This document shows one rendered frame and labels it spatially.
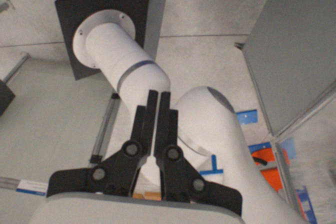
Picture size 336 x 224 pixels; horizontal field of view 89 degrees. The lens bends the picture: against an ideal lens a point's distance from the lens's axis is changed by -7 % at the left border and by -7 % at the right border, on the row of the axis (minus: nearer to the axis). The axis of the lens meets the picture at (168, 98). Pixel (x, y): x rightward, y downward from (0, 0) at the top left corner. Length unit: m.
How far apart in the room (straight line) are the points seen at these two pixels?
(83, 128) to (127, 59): 1.30
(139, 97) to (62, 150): 1.30
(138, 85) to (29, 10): 1.82
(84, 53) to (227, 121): 0.42
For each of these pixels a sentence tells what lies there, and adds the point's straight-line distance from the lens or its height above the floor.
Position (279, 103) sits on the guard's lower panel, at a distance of 1.22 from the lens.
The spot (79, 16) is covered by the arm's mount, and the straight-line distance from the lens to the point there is 0.52.
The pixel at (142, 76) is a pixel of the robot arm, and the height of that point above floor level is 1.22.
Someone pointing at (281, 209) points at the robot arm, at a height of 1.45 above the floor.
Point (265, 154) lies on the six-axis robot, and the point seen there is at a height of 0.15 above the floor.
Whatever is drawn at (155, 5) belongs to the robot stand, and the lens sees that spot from 0.62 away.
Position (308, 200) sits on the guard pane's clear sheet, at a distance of 1.08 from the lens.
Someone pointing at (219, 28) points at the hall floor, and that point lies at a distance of 1.74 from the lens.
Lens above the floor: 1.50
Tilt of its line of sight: 40 degrees down
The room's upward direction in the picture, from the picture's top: 175 degrees counter-clockwise
